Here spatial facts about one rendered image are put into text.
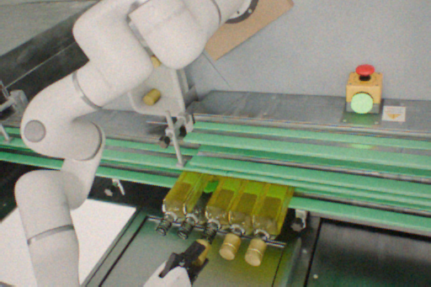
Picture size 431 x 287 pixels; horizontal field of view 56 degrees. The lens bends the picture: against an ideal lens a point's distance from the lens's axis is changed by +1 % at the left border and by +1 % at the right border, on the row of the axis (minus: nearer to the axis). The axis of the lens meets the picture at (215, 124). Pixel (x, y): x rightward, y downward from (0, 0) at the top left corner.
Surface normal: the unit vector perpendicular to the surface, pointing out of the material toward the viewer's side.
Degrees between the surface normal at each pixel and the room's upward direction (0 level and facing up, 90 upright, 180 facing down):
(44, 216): 70
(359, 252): 89
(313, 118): 90
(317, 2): 0
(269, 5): 1
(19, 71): 90
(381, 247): 90
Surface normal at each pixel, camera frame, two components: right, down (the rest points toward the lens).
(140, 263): -0.17, -0.82
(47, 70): 0.91, 0.08
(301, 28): -0.38, 0.56
